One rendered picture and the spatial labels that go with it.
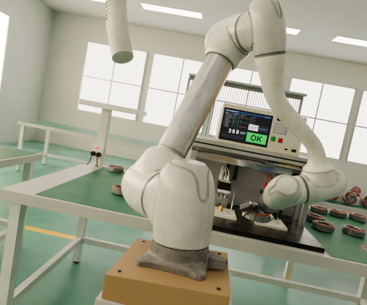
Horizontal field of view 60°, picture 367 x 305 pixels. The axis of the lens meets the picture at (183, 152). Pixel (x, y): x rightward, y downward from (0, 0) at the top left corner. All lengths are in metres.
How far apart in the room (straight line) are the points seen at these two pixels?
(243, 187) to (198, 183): 1.07
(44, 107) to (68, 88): 0.82
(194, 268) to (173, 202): 0.17
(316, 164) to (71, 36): 8.19
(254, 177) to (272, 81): 0.88
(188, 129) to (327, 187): 0.52
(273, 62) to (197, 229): 0.57
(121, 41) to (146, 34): 5.95
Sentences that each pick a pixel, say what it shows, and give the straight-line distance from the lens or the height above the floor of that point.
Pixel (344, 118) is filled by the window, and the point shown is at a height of 1.97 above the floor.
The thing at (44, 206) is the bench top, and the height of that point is 0.71.
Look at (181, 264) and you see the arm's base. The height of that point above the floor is 0.84.
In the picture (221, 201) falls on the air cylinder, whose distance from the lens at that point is 1.73.
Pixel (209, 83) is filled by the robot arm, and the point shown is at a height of 1.32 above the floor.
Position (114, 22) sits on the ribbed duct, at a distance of 2.58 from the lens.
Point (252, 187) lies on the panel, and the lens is 1.86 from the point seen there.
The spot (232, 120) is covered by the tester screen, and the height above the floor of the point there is 1.24.
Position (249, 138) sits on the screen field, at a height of 1.16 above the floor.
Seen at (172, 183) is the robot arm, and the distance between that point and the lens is 0.79.
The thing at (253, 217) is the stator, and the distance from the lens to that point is 1.43.
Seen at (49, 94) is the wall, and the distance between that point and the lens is 8.97.
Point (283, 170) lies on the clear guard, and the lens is 1.50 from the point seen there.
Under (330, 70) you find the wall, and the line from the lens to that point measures 8.58.
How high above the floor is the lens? 1.18
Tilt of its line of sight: 5 degrees down
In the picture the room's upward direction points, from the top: 11 degrees clockwise
